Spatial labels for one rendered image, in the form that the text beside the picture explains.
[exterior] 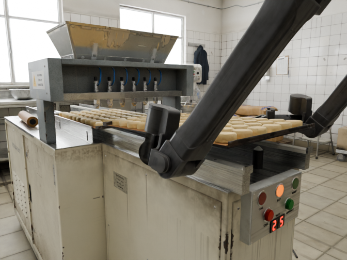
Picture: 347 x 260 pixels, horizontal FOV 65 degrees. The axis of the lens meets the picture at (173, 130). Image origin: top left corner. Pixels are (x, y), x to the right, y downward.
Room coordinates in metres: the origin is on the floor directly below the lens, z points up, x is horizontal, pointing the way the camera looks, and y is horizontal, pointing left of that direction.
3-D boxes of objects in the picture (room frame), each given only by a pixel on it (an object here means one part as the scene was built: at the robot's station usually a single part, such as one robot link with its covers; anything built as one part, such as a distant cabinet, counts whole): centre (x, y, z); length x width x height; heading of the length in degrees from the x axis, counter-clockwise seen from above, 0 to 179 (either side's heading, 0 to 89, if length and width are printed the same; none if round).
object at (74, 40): (1.37, 0.28, 1.25); 0.56 x 0.29 x 0.14; 129
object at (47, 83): (1.37, 0.28, 1.01); 0.72 x 0.33 x 0.34; 129
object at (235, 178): (1.37, 0.46, 0.87); 2.01 x 0.03 x 0.07; 39
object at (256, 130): (0.70, -0.22, 0.97); 0.05 x 0.05 x 0.02
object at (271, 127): (0.74, -0.27, 0.97); 0.05 x 0.05 x 0.02
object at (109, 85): (1.22, 0.27, 1.07); 0.06 x 0.03 x 0.18; 39
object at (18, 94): (3.49, 1.89, 0.94); 0.33 x 0.33 x 0.12
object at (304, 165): (1.55, 0.23, 0.87); 2.01 x 0.03 x 0.07; 39
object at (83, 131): (1.61, 0.74, 0.88); 1.28 x 0.01 x 0.07; 39
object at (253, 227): (0.69, -0.27, 0.77); 0.24 x 0.04 x 0.14; 129
